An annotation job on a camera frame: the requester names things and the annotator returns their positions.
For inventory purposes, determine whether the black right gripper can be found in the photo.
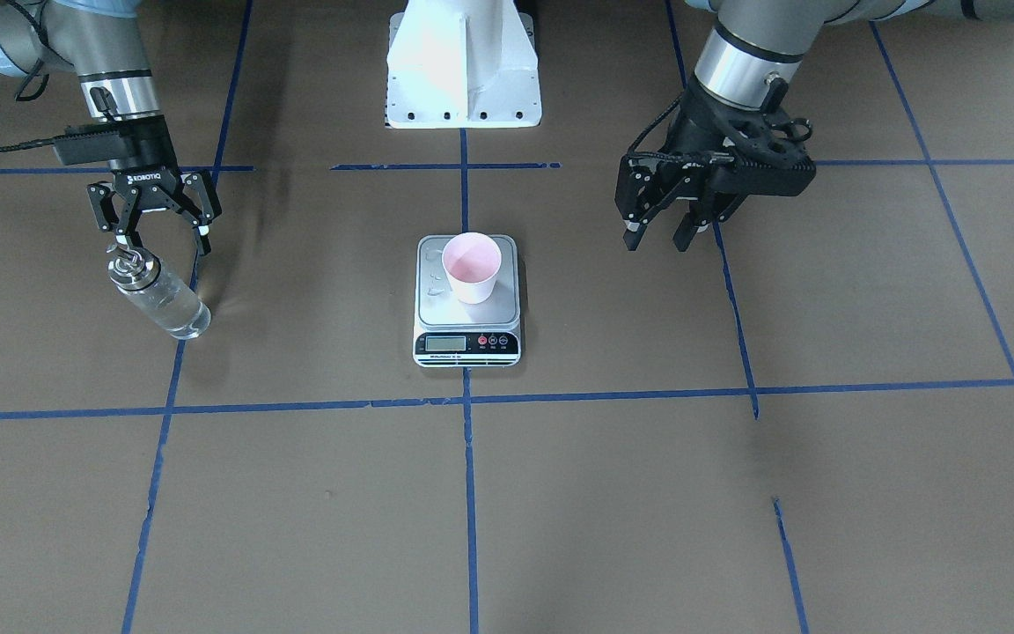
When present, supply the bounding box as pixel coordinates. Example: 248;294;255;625
87;116;222;256

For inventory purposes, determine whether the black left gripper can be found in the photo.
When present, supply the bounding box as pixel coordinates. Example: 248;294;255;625
614;77;817;252

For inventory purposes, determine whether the clear glass sauce bottle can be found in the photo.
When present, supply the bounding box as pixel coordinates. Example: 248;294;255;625
107;242;212;340

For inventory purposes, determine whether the pink plastic cup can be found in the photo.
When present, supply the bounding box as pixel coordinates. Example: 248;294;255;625
442;232;503;305

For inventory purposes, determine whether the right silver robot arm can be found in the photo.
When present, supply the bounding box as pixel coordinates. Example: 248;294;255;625
0;1;221;255

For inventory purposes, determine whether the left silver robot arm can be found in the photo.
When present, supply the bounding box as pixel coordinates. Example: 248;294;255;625
614;1;1014;252

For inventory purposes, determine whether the silver digital kitchen scale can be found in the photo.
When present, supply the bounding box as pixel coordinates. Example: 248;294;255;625
412;234;523;366

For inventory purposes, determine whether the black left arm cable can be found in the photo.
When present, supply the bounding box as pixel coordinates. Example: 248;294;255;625
628;92;689;164

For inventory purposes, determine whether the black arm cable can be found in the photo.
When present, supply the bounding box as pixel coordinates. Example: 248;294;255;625
0;0;112;152
628;92;689;164

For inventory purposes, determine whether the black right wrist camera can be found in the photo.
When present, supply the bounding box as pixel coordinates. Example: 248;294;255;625
53;122;136;167

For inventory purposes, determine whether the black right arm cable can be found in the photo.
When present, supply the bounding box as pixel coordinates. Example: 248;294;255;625
0;0;112;152

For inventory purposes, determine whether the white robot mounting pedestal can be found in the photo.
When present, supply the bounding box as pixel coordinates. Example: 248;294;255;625
384;1;544;129

